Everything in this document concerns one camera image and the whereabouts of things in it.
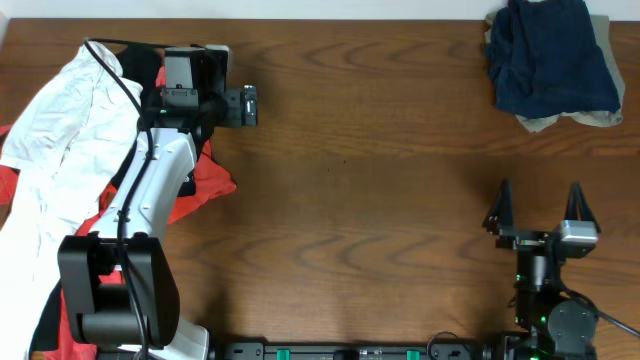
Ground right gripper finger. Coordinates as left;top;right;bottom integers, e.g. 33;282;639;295
564;182;602;234
484;178;514;233

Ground navy blue shorts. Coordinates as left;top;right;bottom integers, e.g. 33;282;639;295
484;0;620;118

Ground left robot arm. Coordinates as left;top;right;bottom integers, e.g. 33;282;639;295
58;85;258;359

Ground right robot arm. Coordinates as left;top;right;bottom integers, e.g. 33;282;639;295
482;179;601;359

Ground red shorts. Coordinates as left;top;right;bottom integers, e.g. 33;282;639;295
1;66;236;359

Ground black shorts with white stripe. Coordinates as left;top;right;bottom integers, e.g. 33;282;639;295
37;43;226;329

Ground khaki folded shorts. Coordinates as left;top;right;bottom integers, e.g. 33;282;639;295
485;12;625;133

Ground white garment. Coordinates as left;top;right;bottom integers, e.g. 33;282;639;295
1;42;142;359

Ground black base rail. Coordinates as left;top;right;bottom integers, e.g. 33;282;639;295
214;341;599;360

